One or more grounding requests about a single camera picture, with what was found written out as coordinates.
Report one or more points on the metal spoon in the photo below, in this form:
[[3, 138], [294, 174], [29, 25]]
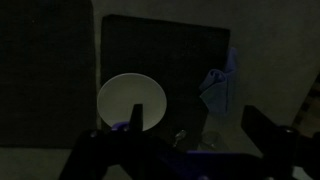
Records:
[[210, 140]]

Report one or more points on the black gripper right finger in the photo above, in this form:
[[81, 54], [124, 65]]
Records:
[[266, 133]]

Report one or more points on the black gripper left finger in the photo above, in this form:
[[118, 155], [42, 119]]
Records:
[[136, 117]]

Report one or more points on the slatted wooden furniture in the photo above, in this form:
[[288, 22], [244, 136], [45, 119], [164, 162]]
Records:
[[310, 106]]

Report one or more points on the blue cloth towel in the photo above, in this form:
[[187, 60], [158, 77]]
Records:
[[218, 91]]

